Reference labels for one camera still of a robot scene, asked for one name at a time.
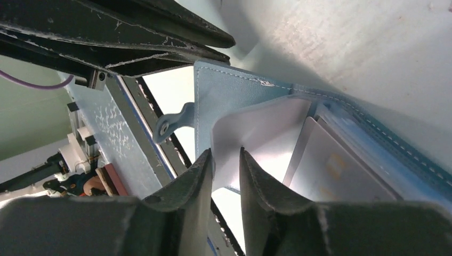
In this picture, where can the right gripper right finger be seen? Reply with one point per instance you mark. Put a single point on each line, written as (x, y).
(278, 221)

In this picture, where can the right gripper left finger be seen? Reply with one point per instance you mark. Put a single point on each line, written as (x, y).
(171, 221)

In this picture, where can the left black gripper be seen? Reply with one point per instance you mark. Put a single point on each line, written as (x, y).
(48, 34)

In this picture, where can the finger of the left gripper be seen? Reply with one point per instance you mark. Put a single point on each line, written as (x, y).
(149, 25)

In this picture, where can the blue leather card holder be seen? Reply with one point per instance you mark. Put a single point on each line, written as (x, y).
(235, 109)

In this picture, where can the orange credit card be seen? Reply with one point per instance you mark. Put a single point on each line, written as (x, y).
(322, 170)

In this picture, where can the aluminium frame front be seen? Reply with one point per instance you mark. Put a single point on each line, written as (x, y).
(120, 118)

